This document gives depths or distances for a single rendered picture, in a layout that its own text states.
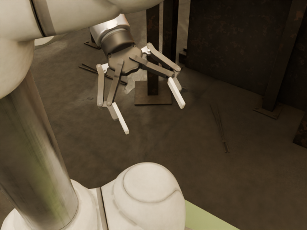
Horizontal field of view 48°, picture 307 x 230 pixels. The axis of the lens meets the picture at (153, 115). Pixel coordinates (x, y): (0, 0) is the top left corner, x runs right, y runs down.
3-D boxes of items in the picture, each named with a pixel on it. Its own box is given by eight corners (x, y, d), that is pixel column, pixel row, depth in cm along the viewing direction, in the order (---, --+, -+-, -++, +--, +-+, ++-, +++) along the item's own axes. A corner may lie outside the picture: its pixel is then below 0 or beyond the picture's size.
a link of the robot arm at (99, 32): (121, -1, 77) (133, 21, 76) (123, 20, 86) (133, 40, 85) (83, 14, 76) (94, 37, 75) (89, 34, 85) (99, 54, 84)
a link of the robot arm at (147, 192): (193, 253, 82) (199, 200, 67) (117, 274, 79) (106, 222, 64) (173, 197, 93) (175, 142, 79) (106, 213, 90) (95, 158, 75)
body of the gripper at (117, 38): (96, 37, 76) (113, 73, 74) (131, 23, 77) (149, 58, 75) (99, 52, 83) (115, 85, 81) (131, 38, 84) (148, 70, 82)
